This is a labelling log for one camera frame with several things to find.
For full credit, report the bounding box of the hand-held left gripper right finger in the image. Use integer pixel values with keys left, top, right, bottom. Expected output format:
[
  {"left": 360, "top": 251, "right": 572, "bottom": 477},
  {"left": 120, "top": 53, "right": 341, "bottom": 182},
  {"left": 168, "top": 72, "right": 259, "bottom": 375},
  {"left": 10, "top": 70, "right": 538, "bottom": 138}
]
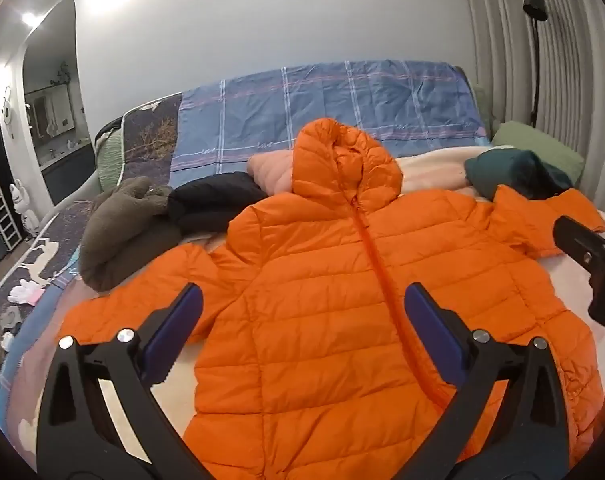
[{"left": 403, "top": 282, "right": 570, "bottom": 480}]

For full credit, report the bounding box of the dark vanity cabinet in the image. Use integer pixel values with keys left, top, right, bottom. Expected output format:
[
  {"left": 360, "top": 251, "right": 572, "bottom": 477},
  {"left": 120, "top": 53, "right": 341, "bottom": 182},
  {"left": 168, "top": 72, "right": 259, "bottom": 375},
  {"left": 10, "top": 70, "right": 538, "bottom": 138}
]
[{"left": 37, "top": 140, "right": 96, "bottom": 206}]

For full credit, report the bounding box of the white wall ornament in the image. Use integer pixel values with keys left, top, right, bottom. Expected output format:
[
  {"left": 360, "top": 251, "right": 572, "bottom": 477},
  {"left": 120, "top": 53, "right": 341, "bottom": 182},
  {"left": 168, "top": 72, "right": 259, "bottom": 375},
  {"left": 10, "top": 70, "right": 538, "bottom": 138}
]
[{"left": 0, "top": 87, "right": 16, "bottom": 136}]

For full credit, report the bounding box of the brown fleece garment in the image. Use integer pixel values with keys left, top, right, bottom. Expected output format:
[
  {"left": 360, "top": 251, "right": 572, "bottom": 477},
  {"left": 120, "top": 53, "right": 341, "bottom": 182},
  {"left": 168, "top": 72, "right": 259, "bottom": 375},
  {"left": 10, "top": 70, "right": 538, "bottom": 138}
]
[{"left": 80, "top": 176, "right": 183, "bottom": 292}]

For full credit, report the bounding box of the wall mirror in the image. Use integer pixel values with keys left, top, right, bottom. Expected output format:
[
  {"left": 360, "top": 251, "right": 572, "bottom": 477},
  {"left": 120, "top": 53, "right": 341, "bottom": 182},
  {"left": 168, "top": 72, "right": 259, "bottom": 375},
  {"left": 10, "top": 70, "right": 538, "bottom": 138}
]
[{"left": 25, "top": 82, "right": 76, "bottom": 141}]

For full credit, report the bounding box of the orange hooded puffer jacket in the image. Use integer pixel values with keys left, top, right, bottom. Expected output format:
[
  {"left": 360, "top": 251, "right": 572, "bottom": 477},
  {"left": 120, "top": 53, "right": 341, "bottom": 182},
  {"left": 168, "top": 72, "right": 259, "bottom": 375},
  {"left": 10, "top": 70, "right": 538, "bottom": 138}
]
[{"left": 57, "top": 117, "right": 605, "bottom": 480}]

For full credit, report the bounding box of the small white pink cloth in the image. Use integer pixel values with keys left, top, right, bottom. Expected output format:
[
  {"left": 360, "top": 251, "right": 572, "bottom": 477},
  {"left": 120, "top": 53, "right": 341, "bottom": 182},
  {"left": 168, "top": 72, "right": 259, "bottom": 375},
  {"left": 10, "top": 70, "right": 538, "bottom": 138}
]
[{"left": 7, "top": 280, "right": 46, "bottom": 307}]

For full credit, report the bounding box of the white ladder rack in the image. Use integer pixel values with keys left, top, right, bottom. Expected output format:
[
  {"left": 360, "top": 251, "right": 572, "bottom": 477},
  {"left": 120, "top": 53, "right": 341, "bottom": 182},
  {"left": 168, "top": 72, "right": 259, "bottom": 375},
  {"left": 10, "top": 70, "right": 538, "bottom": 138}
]
[{"left": 0, "top": 185, "right": 23, "bottom": 256}]

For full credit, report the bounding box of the green striped pillow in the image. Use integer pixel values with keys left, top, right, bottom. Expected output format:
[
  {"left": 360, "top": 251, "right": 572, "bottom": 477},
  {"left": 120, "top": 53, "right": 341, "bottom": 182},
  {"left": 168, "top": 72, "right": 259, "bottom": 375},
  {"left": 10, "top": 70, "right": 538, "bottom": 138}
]
[{"left": 95, "top": 117, "right": 128, "bottom": 193}]

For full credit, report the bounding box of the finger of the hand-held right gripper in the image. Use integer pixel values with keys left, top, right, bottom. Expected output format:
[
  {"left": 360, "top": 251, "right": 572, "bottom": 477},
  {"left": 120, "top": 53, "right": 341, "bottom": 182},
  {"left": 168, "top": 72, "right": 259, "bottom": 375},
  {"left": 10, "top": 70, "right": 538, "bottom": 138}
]
[{"left": 553, "top": 215, "right": 605, "bottom": 336}]

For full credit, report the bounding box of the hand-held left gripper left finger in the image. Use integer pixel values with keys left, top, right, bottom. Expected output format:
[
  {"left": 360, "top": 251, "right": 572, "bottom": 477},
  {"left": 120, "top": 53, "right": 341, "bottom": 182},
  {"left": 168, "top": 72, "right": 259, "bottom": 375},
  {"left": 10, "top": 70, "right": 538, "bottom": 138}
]
[{"left": 36, "top": 282, "right": 218, "bottom": 480}]

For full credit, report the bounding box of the black floor lamp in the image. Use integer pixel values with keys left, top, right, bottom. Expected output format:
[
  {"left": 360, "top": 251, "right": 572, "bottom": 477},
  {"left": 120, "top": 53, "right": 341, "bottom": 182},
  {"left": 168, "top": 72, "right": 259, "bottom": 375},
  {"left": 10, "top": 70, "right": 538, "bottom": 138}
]
[{"left": 522, "top": 0, "right": 549, "bottom": 128}]

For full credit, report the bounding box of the pink puffer jacket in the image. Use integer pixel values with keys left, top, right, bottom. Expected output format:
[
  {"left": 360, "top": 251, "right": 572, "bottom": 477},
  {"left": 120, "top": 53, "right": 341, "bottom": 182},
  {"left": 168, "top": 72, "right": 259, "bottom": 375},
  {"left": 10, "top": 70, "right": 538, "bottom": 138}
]
[{"left": 246, "top": 150, "right": 298, "bottom": 196}]

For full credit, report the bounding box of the dark printed quilt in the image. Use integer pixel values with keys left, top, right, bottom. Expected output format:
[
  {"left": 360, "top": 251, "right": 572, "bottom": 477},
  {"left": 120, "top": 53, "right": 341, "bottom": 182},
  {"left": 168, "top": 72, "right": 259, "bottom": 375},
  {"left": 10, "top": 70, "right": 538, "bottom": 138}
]
[{"left": 0, "top": 91, "right": 183, "bottom": 411}]

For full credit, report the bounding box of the grey pleated curtain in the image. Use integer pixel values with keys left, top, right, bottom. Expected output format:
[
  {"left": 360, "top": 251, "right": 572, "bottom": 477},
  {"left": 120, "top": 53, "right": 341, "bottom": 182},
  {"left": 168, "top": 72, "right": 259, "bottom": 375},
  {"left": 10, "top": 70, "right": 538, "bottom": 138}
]
[{"left": 459, "top": 0, "right": 605, "bottom": 216}]

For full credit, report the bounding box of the white rabbit figure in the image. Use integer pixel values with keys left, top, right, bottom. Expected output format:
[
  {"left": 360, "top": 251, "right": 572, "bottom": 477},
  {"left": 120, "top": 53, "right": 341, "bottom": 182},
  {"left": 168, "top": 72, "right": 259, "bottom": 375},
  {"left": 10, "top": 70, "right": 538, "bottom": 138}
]
[{"left": 10, "top": 182, "right": 40, "bottom": 238}]

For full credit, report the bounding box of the dark green garment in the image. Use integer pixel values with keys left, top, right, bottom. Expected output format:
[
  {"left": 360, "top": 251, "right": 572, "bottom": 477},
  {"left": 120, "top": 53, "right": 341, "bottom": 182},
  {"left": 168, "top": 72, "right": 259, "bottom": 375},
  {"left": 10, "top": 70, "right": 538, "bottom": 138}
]
[{"left": 465, "top": 149, "right": 575, "bottom": 201}]

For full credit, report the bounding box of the black puffer jacket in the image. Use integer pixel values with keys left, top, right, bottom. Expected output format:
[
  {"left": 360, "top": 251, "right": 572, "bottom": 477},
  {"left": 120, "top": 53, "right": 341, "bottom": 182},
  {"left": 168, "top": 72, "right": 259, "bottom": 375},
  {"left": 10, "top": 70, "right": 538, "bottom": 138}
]
[{"left": 167, "top": 171, "right": 270, "bottom": 236}]

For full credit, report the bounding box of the blue plaid duvet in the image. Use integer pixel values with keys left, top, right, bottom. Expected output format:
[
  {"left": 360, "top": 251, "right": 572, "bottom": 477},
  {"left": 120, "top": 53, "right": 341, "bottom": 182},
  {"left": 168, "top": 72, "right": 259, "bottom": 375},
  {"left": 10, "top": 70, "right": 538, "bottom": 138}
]
[{"left": 170, "top": 60, "right": 493, "bottom": 188}]

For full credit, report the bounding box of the cream fleece blanket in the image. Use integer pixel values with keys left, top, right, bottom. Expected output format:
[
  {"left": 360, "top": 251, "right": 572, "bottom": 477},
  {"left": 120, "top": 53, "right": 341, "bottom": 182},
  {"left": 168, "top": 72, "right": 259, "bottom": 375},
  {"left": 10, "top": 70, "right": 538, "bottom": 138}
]
[{"left": 20, "top": 145, "right": 605, "bottom": 461}]

